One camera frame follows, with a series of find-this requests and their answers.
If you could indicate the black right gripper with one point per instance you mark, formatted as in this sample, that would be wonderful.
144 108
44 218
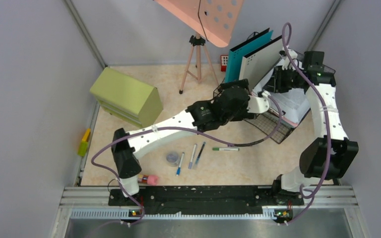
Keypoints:
274 84

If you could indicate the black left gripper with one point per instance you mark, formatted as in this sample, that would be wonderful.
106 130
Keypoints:
243 113

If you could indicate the pink clipboard with papers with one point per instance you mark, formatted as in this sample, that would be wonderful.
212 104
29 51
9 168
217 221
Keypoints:
293 104

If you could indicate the grey white file folder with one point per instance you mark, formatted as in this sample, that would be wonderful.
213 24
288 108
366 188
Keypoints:
259 62

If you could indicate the teal file folder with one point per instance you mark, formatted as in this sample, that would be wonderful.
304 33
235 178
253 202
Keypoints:
235 56

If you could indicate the black wire mesh file rack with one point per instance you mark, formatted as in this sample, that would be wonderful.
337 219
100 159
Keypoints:
267 121

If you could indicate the green metal drawer box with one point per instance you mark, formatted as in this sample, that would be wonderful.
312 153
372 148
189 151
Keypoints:
127 98

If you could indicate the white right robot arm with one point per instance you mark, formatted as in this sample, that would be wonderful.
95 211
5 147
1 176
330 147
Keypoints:
331 153

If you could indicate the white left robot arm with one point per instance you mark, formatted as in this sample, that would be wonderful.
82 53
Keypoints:
129 146

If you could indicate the green white marker pen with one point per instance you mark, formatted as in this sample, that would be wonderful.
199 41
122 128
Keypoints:
225 149

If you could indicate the red white small box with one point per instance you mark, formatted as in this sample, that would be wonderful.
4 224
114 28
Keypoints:
223 62

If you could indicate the teal gel pen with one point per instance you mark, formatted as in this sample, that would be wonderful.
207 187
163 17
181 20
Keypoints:
199 155

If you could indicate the grey white marker pen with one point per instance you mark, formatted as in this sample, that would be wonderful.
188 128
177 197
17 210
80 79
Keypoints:
192 156

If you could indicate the clear jar of paperclips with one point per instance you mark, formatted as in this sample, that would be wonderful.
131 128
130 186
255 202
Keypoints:
173 158

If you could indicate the blue white marker pen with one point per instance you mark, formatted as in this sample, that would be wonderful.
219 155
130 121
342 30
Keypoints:
180 164

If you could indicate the pink perforated board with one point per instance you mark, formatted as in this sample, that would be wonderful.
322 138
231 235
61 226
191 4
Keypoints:
212 19

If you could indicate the pink capped tube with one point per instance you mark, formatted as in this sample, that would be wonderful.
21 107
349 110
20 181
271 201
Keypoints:
151 180

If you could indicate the yellow green toy block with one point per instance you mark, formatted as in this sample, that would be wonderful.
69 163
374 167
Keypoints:
84 142

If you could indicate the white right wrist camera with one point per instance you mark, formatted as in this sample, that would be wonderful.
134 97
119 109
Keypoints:
285 59

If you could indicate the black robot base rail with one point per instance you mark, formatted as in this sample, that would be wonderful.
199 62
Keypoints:
205 200

